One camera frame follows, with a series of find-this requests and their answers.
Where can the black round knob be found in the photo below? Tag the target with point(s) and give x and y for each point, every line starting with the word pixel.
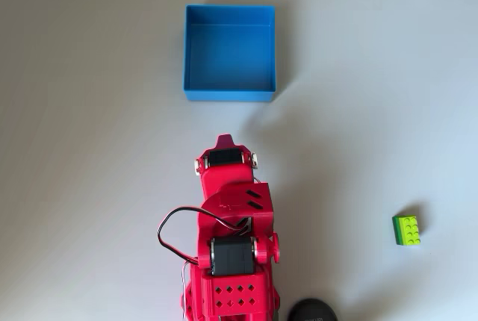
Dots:
pixel 311 311

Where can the blue plastic box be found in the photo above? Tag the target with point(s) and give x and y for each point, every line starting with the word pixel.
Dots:
pixel 229 56

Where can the red robot arm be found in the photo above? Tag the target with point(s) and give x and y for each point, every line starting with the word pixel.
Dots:
pixel 224 183

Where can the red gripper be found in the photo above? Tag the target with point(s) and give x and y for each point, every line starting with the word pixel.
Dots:
pixel 225 175

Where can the green lego brick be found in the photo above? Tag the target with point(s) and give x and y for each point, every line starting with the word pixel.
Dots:
pixel 409 229

